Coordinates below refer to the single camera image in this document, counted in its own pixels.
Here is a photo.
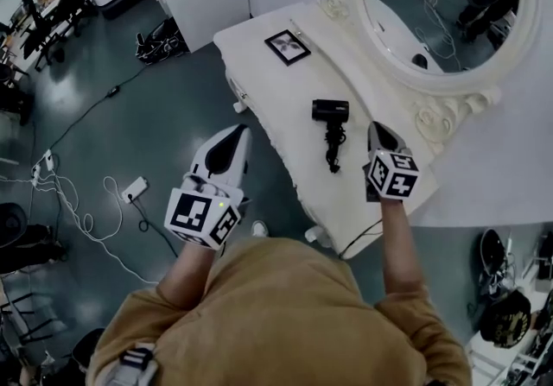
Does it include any black picture frame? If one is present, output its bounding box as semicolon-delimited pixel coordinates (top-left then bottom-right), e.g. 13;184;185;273
264;28;313;67

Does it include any round black pan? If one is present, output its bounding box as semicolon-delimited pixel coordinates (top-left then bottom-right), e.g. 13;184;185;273
480;227;507;276

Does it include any person's tan shirt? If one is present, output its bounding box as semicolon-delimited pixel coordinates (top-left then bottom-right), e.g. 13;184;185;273
86;237;473;386

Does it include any person's left forearm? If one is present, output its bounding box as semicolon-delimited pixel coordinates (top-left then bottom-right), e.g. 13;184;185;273
156;241;218;313

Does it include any person's right forearm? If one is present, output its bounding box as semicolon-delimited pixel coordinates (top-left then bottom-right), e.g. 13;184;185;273
378;197;429;308

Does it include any black cap with gold print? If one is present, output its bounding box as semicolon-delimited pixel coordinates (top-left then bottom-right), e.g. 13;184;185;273
480;288;533;350

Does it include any long black floor cable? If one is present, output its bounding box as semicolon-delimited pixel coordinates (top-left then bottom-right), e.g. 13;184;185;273
51;64;150;153

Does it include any white dressing table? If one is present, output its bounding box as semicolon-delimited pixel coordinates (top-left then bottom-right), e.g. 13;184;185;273
213;0;539;261

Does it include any black hair dryer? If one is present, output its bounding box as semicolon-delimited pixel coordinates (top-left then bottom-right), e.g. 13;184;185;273
311;98;351;175

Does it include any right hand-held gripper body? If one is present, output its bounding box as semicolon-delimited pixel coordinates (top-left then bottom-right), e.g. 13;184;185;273
361;148;423;204

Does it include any oval mirror with white frame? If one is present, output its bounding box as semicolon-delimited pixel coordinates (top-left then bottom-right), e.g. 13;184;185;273
317;0;539;157

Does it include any black bag of cables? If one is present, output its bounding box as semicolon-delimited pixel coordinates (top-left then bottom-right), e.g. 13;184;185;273
135;17;189;66

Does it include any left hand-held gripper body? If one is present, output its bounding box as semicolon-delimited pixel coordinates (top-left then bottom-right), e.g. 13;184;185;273
162;174;252;250

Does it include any black office chair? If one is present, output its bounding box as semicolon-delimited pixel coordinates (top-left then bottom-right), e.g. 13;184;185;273
22;0;71;73

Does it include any grey harness strap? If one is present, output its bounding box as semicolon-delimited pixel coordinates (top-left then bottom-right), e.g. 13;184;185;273
118;342;160;386

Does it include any short black floor cable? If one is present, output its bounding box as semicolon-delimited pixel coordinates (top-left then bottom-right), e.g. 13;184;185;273
338;218;384;261

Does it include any white floor cable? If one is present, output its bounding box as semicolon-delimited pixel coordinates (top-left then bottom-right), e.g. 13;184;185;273
0;174;162;287

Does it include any white power strip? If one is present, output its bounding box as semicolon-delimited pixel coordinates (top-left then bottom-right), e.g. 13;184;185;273
121;176;149;205
31;149;55;187

